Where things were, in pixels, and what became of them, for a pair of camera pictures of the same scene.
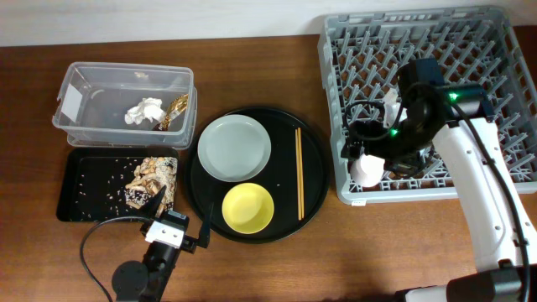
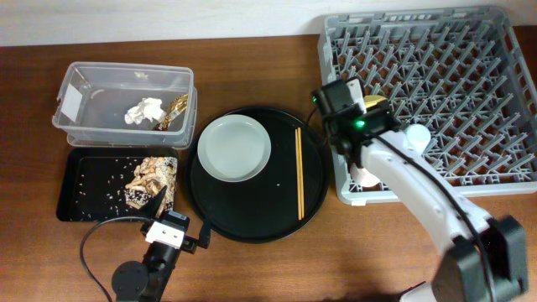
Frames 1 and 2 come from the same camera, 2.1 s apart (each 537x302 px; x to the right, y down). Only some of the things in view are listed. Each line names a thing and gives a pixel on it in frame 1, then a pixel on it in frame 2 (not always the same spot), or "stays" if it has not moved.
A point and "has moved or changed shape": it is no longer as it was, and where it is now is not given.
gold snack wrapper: x=177 y=106 stays
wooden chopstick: x=297 y=176 stays
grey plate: x=234 y=148 stays
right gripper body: x=377 y=138 -> x=364 y=111
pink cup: x=367 y=170 stays
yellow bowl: x=247 y=208 has moved or changed shape
